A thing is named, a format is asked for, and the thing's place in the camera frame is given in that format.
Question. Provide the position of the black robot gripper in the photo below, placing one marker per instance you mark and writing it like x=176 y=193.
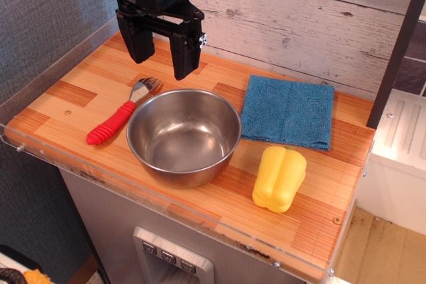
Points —
x=138 y=19

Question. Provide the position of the red handled metal spork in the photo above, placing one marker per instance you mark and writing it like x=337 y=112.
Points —
x=110 y=127

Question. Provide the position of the stainless steel bowl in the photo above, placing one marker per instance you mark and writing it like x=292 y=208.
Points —
x=185 y=138

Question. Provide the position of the blue folded cloth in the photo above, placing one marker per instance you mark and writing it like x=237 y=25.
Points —
x=288 y=112

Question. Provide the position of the clear acrylic table guard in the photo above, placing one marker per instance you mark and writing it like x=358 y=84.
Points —
x=50 y=117

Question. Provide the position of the yellow toy bell pepper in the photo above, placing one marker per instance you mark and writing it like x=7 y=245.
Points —
x=281 y=172

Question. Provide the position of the grey toy fridge cabinet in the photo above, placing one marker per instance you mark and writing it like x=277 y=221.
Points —
x=110 y=219

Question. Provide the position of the silver dispenser button panel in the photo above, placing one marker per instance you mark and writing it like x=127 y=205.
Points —
x=163 y=261

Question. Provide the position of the yellow black object corner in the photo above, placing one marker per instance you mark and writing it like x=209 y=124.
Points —
x=14 y=276

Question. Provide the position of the dark right frame post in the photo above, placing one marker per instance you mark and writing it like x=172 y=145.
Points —
x=405 y=34

